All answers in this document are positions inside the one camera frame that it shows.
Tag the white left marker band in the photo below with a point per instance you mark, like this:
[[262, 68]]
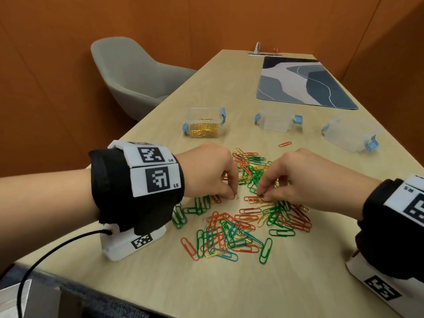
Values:
[[139, 185]]

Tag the grey white box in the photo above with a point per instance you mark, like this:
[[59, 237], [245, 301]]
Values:
[[13, 298]]

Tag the person's right hand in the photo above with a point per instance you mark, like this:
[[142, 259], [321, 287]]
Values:
[[318, 185]]

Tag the white marker band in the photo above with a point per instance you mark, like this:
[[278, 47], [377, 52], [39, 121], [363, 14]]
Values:
[[397, 198], [139, 185]]

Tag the grey shell chair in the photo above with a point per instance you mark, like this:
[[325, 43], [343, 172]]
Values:
[[132, 76]]

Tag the person's left forearm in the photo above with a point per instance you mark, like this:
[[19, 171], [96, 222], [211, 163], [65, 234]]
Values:
[[43, 211]]

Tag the pile of colored paper clips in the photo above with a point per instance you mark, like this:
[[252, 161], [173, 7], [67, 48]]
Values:
[[232, 228]]

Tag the person's left hand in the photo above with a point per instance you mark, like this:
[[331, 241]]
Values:
[[208, 172]]

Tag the sorted heap of gold clips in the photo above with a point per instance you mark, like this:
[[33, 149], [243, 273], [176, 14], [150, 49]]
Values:
[[204, 129]]

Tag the transparent box with blue latches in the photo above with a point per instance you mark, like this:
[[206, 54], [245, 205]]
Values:
[[347, 135], [203, 113], [276, 120]]

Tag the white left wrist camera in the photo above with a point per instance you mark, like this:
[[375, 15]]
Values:
[[116, 250]]

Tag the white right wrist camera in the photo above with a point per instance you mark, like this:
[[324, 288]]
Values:
[[357, 271]]

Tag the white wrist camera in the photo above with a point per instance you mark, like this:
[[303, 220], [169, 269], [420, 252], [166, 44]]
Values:
[[116, 250], [357, 271]]

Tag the blue patterned desk mat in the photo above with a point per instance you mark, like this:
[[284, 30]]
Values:
[[308, 86]]

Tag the white right marker band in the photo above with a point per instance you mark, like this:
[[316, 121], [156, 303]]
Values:
[[397, 198]]

